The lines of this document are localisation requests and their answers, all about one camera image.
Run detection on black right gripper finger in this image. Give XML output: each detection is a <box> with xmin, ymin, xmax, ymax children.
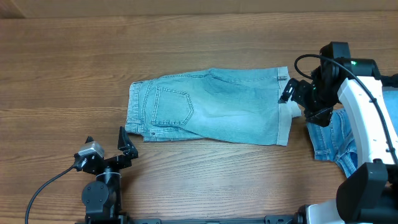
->
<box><xmin>304</xmin><ymin>108</ymin><xmax>333</xmax><ymax>127</ymax></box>
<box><xmin>278</xmin><ymin>78</ymin><xmax>300</xmax><ymax>103</ymax></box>

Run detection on light blue denim shorts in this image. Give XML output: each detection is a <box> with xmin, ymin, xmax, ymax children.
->
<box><xmin>125</xmin><ymin>67</ymin><xmax>302</xmax><ymax>146</ymax></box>

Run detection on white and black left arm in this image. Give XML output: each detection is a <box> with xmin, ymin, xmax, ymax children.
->
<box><xmin>73</xmin><ymin>126</ymin><xmax>139</xmax><ymax>223</ymax></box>

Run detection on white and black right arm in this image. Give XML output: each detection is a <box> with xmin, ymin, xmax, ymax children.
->
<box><xmin>279</xmin><ymin>42</ymin><xmax>397</xmax><ymax>223</ymax></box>

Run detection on darker blue denim shorts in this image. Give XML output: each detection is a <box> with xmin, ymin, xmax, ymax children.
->
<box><xmin>306</xmin><ymin>86</ymin><xmax>398</xmax><ymax>178</ymax></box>

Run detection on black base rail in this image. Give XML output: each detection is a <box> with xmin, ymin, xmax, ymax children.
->
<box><xmin>78</xmin><ymin>215</ymin><xmax>296</xmax><ymax>224</ymax></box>

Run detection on black left camera cable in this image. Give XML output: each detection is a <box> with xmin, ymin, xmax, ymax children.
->
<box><xmin>24</xmin><ymin>157</ymin><xmax>82</xmax><ymax>224</ymax></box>

